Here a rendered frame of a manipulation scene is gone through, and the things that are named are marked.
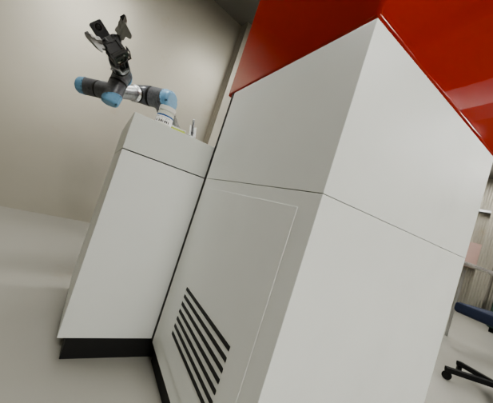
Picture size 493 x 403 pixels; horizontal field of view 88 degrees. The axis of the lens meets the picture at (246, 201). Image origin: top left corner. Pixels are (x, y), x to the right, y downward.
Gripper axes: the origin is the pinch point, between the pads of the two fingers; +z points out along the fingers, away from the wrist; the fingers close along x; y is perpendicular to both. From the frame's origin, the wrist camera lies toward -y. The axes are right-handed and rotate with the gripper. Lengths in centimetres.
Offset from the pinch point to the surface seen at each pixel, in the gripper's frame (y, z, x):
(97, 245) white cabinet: 59, -16, 50
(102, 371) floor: 98, -17, 77
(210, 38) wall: -106, -266, -183
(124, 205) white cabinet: 52, -15, 34
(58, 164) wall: -54, -243, 81
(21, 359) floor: 76, -18, 92
